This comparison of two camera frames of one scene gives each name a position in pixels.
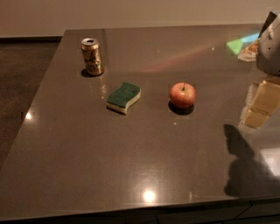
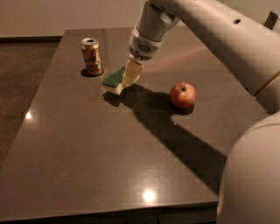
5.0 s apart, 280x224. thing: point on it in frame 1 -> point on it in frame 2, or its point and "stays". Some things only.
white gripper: x=269 y=53 -> x=143 y=48
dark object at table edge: x=270 y=18 stays
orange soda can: x=92 y=55 stays
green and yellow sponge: x=125 y=95 -> x=114 y=82
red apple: x=182 y=94 stays
